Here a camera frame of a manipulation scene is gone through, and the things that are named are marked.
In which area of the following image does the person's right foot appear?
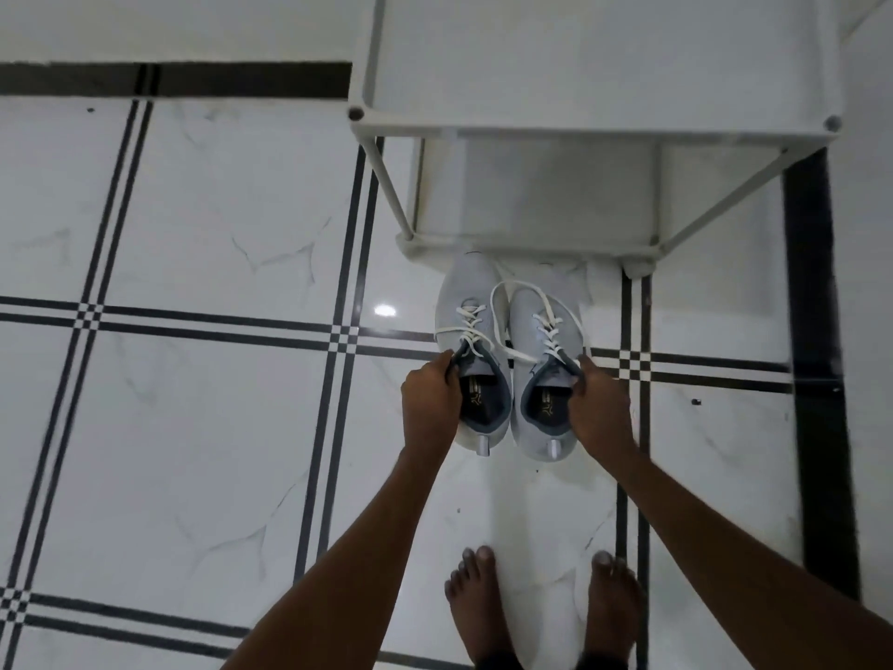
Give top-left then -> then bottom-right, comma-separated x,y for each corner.
576,550 -> 644,670

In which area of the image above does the person's right hand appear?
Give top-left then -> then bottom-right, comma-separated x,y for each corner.
567,354 -> 638,464

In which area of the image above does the person's right forearm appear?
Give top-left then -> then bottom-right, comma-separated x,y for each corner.
601,442 -> 893,670

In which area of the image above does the person's left hand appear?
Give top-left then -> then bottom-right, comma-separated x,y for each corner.
400,350 -> 464,457

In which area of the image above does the white shoe rack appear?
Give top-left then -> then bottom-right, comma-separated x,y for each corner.
347,0 -> 846,278

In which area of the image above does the person's left forearm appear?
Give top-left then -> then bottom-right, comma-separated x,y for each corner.
222,439 -> 456,670

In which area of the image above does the person's foot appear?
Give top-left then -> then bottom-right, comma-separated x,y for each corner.
576,550 -> 644,670
444,546 -> 520,670

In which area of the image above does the grey sneaker with white laces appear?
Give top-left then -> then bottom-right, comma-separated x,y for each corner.
490,280 -> 593,466
434,251 -> 513,457

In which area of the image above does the person's left foot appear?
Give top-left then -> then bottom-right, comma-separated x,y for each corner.
444,546 -> 520,670

